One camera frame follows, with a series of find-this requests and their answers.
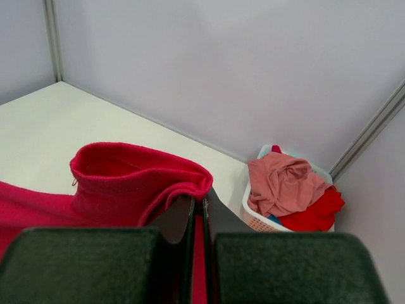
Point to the left corner aluminium post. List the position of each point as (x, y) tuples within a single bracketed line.
[(53, 38)]

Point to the crimson red t shirt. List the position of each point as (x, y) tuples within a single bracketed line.
[(119, 185)]

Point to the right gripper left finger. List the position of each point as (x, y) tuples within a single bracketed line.
[(152, 264)]

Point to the white plastic laundry basket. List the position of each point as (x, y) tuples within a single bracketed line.
[(260, 223)]

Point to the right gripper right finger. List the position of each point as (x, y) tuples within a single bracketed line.
[(245, 266)]

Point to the bright red t shirt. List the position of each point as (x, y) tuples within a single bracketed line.
[(318, 217)]

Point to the turquoise t shirt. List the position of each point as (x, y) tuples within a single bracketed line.
[(273, 218)]

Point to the salmon pink t shirt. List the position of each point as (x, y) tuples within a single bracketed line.
[(259, 187)]

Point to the right corner aluminium post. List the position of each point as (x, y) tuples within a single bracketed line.
[(388, 111)]

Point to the corner aluminium post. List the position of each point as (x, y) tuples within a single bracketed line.
[(53, 38), (388, 111)]

